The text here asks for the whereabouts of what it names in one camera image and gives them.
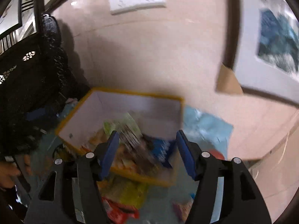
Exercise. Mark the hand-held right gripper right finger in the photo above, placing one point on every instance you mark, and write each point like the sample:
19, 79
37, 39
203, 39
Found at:
186, 154

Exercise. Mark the green snack packet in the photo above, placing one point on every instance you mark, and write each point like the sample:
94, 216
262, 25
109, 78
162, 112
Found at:
119, 123

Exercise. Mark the yellow cardboard box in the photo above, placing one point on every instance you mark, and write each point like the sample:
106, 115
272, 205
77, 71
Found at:
77, 119

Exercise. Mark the red-brown snack bar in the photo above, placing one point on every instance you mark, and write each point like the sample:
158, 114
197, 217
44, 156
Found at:
119, 212

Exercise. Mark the light blue printed cloth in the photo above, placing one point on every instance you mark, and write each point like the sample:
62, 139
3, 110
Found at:
205, 123

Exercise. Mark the blue snack packet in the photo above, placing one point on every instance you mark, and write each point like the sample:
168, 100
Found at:
161, 150

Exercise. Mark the white cabinet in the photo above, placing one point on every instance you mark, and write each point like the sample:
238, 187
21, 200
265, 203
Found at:
275, 179

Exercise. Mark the red apple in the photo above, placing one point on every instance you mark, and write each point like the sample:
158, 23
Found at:
218, 155

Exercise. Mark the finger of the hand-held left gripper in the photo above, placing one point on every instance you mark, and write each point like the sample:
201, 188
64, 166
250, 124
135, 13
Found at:
35, 114

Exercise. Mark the person's left hand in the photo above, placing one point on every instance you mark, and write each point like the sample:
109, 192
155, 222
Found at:
9, 171

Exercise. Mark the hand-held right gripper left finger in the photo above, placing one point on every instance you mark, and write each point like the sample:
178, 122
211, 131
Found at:
109, 154

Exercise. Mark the framed lotus painting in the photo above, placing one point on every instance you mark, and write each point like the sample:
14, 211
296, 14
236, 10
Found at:
275, 39

